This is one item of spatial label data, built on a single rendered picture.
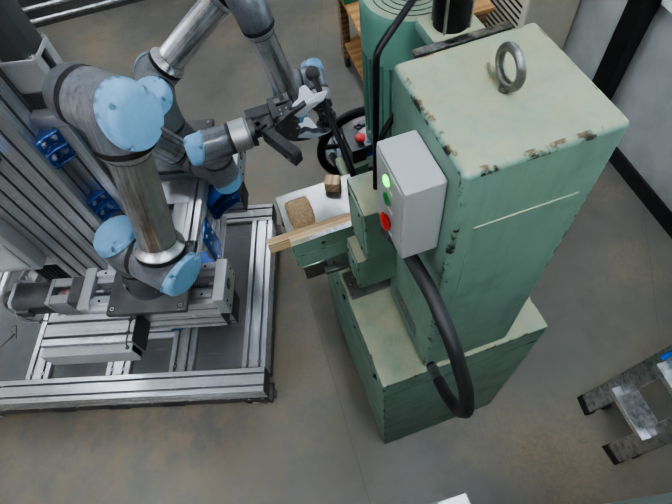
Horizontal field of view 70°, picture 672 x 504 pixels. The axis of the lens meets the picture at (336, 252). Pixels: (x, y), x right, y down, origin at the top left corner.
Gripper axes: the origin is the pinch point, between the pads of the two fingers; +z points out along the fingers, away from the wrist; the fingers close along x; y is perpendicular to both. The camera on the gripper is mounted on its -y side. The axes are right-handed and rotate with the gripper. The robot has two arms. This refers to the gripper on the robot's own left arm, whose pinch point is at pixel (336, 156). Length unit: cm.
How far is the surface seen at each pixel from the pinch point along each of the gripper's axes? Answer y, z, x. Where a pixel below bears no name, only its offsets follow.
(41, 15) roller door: 185, -192, 151
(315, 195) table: -29.5, 16.5, 13.0
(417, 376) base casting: -46, 68, 1
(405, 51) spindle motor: -87, 7, -2
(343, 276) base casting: -31, 40, 11
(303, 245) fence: -41, 30, 20
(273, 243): -39, 28, 27
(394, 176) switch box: -102, 29, 9
